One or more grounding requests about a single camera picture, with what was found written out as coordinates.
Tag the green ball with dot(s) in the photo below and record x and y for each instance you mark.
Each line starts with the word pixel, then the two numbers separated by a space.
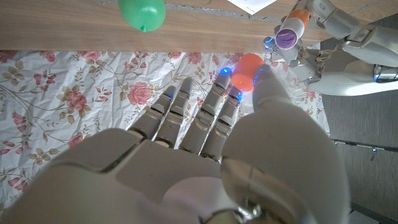
pixel 143 14

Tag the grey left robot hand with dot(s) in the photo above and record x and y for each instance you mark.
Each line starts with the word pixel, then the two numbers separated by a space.
pixel 335 71

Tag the flat white rectangular box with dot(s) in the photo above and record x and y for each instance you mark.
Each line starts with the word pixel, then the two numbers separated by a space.
pixel 252 4

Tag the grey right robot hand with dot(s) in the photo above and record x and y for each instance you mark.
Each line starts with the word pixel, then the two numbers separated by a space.
pixel 186 174

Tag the grey tape table outline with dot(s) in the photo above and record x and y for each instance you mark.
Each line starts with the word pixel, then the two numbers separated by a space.
pixel 211 12

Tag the glue stick with blue label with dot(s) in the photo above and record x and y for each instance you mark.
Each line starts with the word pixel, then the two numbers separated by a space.
pixel 289 32

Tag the orange glue stick cap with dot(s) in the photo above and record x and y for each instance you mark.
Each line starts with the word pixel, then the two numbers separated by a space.
pixel 245 73

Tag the floral rose print curtain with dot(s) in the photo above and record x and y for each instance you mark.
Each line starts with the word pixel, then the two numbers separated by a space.
pixel 62 93

